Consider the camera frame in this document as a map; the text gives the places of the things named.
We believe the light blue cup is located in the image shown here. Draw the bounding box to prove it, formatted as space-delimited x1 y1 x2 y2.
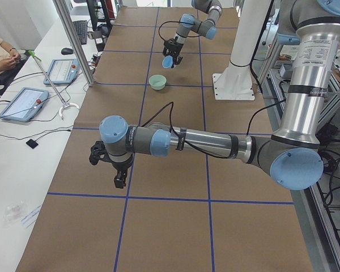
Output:
162 55 173 69

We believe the light green bowl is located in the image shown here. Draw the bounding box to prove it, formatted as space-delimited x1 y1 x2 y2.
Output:
148 74 167 91

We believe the black monitor stand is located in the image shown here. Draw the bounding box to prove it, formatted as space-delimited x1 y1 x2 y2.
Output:
86 0 112 37

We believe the metal rod with white hook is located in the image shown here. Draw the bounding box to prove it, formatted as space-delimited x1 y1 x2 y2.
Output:
28 50 80 120

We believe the small black square pad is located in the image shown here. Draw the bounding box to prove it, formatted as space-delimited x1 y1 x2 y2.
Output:
26 139 39 149

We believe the black keyboard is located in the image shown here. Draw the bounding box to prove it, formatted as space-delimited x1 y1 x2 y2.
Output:
73 20 87 45

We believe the clear plastic bag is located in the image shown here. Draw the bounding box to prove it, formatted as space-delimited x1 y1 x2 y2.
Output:
3 201 27 227

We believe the black computer mouse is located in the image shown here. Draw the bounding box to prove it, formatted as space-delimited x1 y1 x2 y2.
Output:
61 48 74 55

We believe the far blue teach pendant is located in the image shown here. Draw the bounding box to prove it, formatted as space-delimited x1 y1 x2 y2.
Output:
47 59 80 86

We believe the blue teach pendant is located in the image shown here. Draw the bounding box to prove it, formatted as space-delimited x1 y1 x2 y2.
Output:
47 59 80 86
0 87 49 122

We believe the near blue teach pendant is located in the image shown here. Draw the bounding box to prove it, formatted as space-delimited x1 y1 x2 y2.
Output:
0 87 49 122

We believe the seated person in beige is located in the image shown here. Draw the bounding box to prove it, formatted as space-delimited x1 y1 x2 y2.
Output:
0 38 24 85

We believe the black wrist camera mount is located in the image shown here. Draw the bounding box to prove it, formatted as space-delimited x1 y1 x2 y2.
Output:
89 141 109 165

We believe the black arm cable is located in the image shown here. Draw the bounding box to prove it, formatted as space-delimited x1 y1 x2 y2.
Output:
141 102 287 159

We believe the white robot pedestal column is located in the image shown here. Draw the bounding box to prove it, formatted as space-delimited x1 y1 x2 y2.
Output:
212 0 273 101

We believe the aluminium frame post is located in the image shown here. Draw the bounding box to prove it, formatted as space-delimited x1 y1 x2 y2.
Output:
53 0 94 87

